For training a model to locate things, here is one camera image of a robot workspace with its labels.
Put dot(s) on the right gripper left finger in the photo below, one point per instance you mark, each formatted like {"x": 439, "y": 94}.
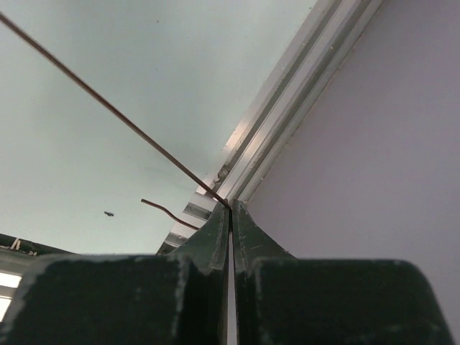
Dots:
{"x": 175, "y": 298}

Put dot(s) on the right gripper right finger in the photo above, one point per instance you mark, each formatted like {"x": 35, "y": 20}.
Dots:
{"x": 281, "y": 299}

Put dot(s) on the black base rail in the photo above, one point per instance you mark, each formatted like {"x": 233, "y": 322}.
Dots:
{"x": 24, "y": 246}

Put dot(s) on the aluminium frame rail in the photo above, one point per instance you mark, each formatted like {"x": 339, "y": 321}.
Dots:
{"x": 265, "y": 65}

